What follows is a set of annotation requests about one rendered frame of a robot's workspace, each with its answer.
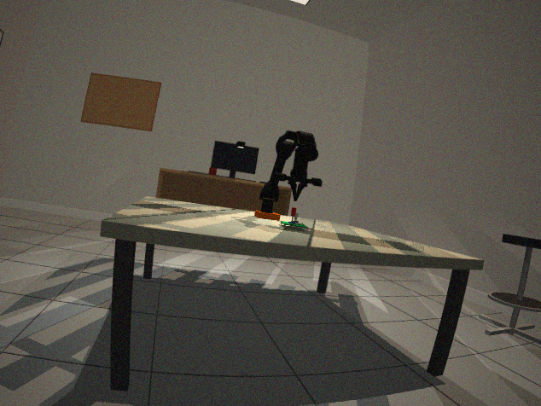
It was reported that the green circuit board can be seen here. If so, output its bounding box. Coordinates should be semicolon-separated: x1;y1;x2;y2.
281;207;309;232

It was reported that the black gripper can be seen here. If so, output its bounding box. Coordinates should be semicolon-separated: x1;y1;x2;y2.
274;161;322;201

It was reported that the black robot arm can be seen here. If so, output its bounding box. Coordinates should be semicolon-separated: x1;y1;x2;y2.
259;130;318;213

